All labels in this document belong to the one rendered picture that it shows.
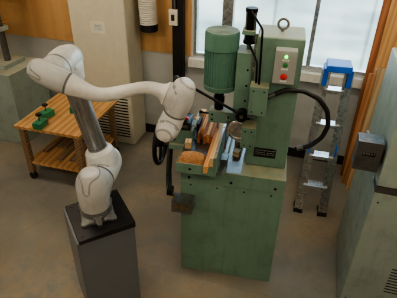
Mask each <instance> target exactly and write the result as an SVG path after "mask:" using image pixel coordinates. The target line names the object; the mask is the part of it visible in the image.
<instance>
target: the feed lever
mask: <svg viewBox="0 0 397 298"><path fill-rule="evenodd" d="M178 78H180V77H179V76H178V75H175V76H174V77H173V81H175V80H176V79H178ZM196 92H198V93H201V94H202V95H204V96H206V97H207V98H209V99H211V100H213V101H215V102H217V103H218V104H220V105H222V106H224V107H225V108H227V109H229V110H231V111H233V112H234V113H236V116H235V117H236V120H237V121H239V122H245V121H246V120H247V118H253V119H256V118H257V116H254V115H248V111H247V110H246V109H245V108H239V109H238V110H235V109H233V108H231V107H229V106H227V105H226V104H224V103H222V102H220V101H218V100H217V99H215V98H213V97H211V96H210V95H208V94H206V93H204V92H202V91H200V90H199V89H197V88H196Z"/></svg>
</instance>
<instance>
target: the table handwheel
mask: <svg viewBox="0 0 397 298"><path fill-rule="evenodd" d="M155 128H156V127H155ZM157 146H159V160H158V158H157ZM162 147H163V149H162ZM167 147H168V143H167V142H163V141H160V140H159V139H158V138H157V137H156V135H155V131H154V136H153V140H152V158H153V161H154V163H155V164H156V165H158V166H159V165H160V164H162V162H163V161H164V158H165V155H166V152H167Z"/></svg>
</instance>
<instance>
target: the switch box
mask: <svg viewBox="0 0 397 298"><path fill-rule="evenodd" d="M286 54H287V55H288V56H289V58H288V59H286V60H289V61H282V59H285V58H284V56H285V55H286ZM297 58H298V48H290V47H276V53H275V62H274V71H273V76H272V83H279V84H286V85H293V84H294V77H295V69H296V65H297ZM283 63H287V64H288V67H286V68H285V69H288V70H281V68H284V67H283V66H282V65H283ZM282 74H286V76H287V78H286V79H285V80H286V82H280V80H281V78H280V76H281V75H282Z"/></svg>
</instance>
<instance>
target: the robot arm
mask: <svg viewBox="0 0 397 298"><path fill-rule="evenodd" d="M27 74H28V76H29V77H30V78H31V79H32V80H33V81H35V82H36V83H38V84H39V85H41V86H43V87H45V88H47V89H49V90H52V91H54V92H58V93H62V94H64V95H66V96H67V98H68V101H69V104H70V106H71V109H72V111H73V113H74V116H75V119H76V121H77V124H78V126H79V128H80V131H81V133H82V136H83V139H84V141H85V143H86V146H87V150H86V153H85V156H86V164H87V167H85V168H83V169H81V170H80V171H79V173H78V175H77V177H76V183H75V186H76V194H77V199H78V201H79V204H78V207H79V209H80V214H81V219H82V222H81V227H82V228H86V227H88V226H91V225H97V227H98V228H99V229H100V228H102V227H103V222H107V221H115V220H117V216H116V215H115V213H114V210H113V206H112V198H111V197H110V194H111V191H112V186H113V183H114V181H115V180H116V178H117V176H118V174H119V171H120V169H121V165H122V157H121V154H120V152H119V151H118V150H117V149H116V148H115V147H113V146H112V144H110V143H108V142H106V141H105V138H104V136H103V133H102V130H101V128H100V125H99V122H98V120H97V117H96V114H95V111H94V109H93V106H92V103H91V101H95V102H109V101H115V100H118V99H123V98H129V97H132V96H137V95H143V94H149V95H154V96H156V97H157V98H158V99H159V100H160V102H161V104H162V105H163V106H164V107H165V108H164V110H163V112H162V114H161V116H160V118H159V120H158V123H157V125H156V129H155V135H156V137H157V138H158V139H159V140H160V141H163V142H170V141H172V140H173V139H174V138H175V137H176V136H177V135H178V133H179V132H180V130H181V128H182V126H183V122H184V120H185V118H186V116H187V114H188V113H189V111H190V109H191V107H192V104H193V102H194V97H195V94H196V87H195V84H194V82H193V81H192V80H191V79H189V78H187V77H180V78H178V79H176V80H175V82H169V83H166V84H163V83H158V82H150V81H144V82H136V83H130V84H125V85H119V86H113V87H109V88H99V87H96V86H93V85H91V84H90V83H88V82H86V81H85V80H84V79H85V73H84V56H83V53H82V51H81V49H79V48H78V46H75V45H73V44H65V45H60V46H58V47H56V48H55V49H53V50H52V51H51V52H49V53H48V54H47V56H46V57H45V58H43V59H40V58H37V59H32V60H31V61H30V62H29V63H28V66H27Z"/></svg>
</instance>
